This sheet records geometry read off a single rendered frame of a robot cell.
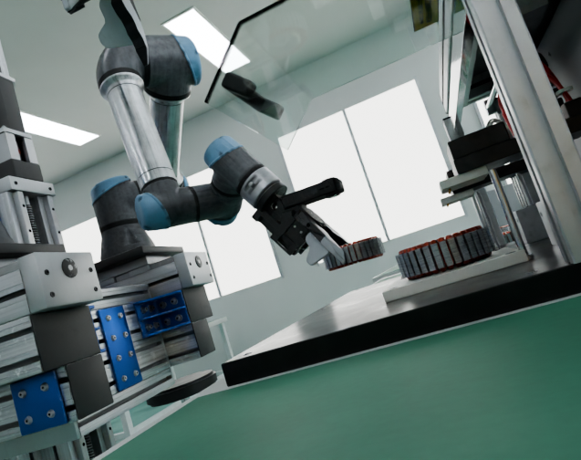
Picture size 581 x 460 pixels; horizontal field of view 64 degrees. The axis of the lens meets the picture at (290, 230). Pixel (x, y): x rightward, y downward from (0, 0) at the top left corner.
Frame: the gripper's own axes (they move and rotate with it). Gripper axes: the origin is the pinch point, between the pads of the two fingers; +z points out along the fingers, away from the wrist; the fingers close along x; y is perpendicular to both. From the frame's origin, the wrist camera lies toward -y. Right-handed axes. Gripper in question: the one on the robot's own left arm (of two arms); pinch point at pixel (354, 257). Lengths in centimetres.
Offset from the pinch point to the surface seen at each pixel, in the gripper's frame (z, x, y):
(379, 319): 9.8, 44.2, -4.2
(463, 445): 14, 67, -8
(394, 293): 9.3, 31.8, -4.8
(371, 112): -144, -448, -70
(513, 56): 4, 44, -27
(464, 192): 6.8, 3.1, -20.5
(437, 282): 11.8, 31.8, -8.7
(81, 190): -402, -448, 256
